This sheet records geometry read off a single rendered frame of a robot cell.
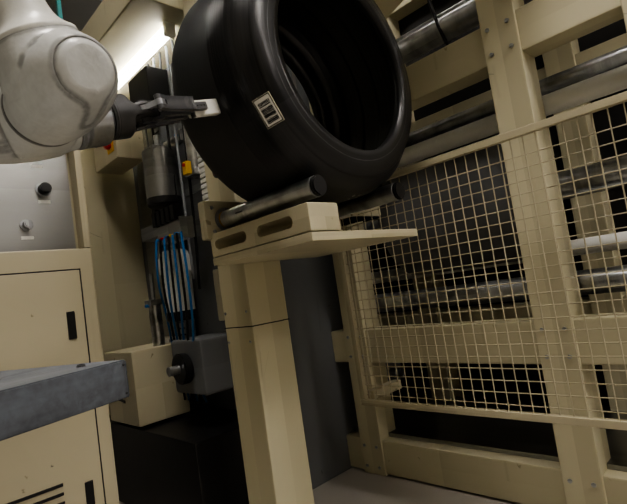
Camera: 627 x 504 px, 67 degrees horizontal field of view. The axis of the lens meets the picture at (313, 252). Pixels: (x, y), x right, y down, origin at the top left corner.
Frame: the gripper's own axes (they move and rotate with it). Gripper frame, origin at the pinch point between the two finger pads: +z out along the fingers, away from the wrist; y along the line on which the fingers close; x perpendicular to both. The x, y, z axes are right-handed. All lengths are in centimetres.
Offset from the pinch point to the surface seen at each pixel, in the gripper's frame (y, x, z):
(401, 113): -13, 10, 49
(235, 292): 31, 41, 13
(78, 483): 61, 73, -31
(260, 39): -12.3, -8.0, 8.9
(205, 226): 23.2, 21.6, 6.6
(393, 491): 27, 122, 43
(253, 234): 6.5, 26.9, 6.6
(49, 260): 61, 17, -18
